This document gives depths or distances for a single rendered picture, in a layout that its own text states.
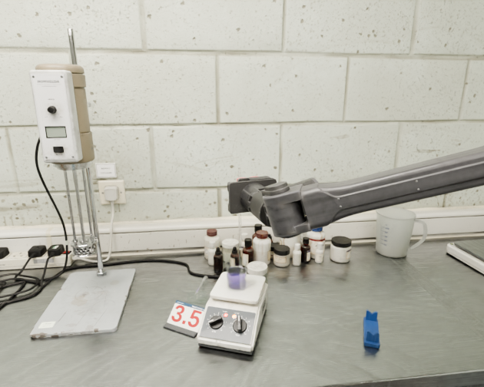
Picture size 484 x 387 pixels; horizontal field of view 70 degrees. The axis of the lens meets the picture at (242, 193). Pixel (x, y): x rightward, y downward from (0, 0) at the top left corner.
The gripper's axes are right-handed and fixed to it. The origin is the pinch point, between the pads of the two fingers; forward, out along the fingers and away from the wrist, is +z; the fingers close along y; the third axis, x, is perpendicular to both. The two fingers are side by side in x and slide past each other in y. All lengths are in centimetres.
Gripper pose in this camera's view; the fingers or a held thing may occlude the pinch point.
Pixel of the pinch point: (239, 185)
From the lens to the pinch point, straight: 78.8
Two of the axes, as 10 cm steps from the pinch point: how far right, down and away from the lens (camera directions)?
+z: -3.3, -2.6, 9.1
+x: 0.1, 9.6, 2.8
